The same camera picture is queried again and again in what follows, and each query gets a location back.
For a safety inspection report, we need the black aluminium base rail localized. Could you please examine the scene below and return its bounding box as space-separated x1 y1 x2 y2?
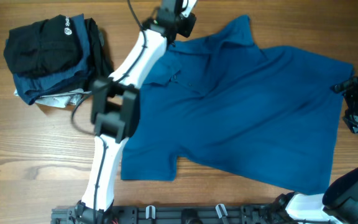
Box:
50 204 319 224

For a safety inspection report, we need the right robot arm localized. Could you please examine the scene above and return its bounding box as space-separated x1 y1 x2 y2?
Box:
268 77 358 223

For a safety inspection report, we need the black bottom folded garment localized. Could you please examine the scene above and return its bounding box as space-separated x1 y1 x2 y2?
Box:
74 18 114 91

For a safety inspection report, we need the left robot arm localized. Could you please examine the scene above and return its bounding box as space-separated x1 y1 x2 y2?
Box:
69 0 197 223

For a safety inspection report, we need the blue polo shirt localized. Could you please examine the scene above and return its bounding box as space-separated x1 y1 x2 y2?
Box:
121 16 354 195

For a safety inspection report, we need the black folded garment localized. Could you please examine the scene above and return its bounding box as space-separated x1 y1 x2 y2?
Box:
4 15 82 77
74 18 114 91

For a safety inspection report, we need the light grey folded garment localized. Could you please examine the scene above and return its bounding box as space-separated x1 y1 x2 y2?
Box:
13 88 84 109

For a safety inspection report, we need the navy folded garment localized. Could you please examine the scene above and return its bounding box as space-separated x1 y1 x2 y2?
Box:
13 14 94 105

